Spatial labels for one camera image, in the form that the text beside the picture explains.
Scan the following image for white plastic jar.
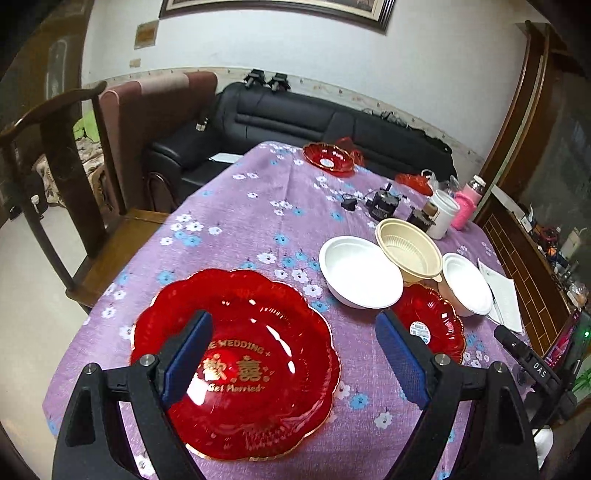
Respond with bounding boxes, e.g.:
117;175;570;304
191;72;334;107
427;189;461;241

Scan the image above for wooden glass-panel door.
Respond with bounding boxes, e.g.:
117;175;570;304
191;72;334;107
0;0;95;153

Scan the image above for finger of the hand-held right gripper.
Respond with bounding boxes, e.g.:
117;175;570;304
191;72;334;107
494;325;561;386

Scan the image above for white paper sheets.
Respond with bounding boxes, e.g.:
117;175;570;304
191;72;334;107
475;258;525;335

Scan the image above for wooden cabinet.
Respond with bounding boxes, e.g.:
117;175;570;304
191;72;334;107
473;21;591;352

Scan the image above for yellow wall plaque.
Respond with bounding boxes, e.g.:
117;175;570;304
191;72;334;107
134;21;158;50

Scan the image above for red plate with gold rim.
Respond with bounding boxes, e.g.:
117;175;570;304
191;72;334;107
302;142;355;175

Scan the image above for dark cables and cloth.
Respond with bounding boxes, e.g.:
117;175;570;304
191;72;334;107
360;108;455;155

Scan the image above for dark brown cylindrical device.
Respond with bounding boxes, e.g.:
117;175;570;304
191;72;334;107
406;203;439;232

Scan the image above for framed wall painting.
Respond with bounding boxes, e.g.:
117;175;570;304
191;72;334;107
158;0;397;34

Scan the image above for large red printed plate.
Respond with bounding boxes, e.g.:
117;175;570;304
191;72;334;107
129;268;342;462

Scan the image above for pink sleeved bottle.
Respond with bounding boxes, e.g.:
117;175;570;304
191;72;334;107
451;175;486;230

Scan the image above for floral blanket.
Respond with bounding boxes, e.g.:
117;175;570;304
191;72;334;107
28;115;108;208

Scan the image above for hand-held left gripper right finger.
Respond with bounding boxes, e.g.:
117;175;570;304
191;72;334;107
375;309;541;480

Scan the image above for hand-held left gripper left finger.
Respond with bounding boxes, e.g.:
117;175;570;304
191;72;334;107
53;310;214;480

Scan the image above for large white bowl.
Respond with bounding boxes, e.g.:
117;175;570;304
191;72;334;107
318;235;404;310

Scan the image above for small red plate with label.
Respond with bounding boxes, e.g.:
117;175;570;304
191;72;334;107
392;282;466;365

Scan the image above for reddish brown armchair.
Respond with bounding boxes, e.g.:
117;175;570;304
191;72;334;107
99;71;219;213

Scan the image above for cream ribbed plastic bowl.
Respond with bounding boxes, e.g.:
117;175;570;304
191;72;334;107
375;218;445;284

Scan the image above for dark wooden chair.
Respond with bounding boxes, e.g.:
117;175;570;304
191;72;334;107
0;81;171;315

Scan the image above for black leather sofa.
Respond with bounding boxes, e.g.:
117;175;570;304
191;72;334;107
147;83;458;199

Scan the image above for purple floral tablecloth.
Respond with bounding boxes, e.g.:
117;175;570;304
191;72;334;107
41;141;536;480

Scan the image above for black round device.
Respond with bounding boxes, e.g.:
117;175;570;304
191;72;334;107
365;184;407;221

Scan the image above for red plastic bag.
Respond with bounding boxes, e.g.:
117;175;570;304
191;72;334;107
336;137;365;167
394;170;437;195

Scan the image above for small white bowl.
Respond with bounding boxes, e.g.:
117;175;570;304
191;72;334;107
438;253;494;317

